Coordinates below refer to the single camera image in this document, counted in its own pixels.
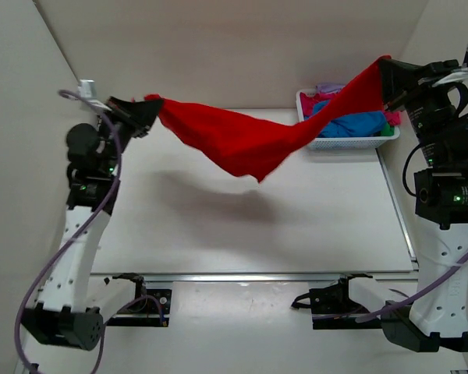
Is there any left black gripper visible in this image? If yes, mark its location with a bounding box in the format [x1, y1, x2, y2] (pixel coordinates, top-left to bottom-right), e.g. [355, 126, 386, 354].
[107, 88, 169, 162]

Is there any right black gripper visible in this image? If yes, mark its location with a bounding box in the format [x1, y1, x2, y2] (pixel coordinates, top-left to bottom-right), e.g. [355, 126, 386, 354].
[379, 59, 465, 168]

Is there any red t shirt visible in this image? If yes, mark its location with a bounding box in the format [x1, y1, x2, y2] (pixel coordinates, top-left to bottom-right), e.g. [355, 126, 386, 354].
[144, 55, 391, 182]

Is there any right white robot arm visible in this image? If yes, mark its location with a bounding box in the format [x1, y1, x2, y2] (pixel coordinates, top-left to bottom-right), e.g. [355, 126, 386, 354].
[334, 57, 468, 352]

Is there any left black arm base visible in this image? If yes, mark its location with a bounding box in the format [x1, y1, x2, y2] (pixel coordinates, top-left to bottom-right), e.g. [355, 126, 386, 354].
[105, 273, 172, 328]

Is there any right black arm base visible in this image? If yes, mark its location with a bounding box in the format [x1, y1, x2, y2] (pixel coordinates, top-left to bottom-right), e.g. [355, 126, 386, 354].
[291, 273, 381, 330]

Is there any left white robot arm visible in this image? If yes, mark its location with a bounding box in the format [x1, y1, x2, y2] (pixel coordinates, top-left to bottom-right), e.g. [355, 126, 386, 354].
[19, 97, 164, 351]

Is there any pink t shirt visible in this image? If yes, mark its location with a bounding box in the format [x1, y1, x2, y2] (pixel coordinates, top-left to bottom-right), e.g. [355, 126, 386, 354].
[300, 91, 401, 126]

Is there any green t shirt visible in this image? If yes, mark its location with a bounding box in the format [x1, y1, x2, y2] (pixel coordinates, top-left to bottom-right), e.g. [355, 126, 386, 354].
[379, 122, 395, 137]

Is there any blue t shirt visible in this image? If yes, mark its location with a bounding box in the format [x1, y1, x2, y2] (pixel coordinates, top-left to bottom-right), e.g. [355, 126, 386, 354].
[317, 111, 387, 139]

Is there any white plastic laundry basket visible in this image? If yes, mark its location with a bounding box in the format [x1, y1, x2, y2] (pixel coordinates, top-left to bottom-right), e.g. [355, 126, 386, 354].
[296, 88, 400, 150]

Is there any lavender t shirt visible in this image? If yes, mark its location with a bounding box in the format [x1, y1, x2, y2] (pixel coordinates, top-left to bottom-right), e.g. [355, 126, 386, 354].
[316, 83, 346, 94]

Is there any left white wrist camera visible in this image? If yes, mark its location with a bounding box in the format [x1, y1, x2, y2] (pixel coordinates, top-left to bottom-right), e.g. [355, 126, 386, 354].
[78, 79, 110, 111]

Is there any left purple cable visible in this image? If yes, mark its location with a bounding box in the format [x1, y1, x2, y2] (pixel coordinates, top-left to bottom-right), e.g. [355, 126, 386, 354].
[13, 90, 172, 374]

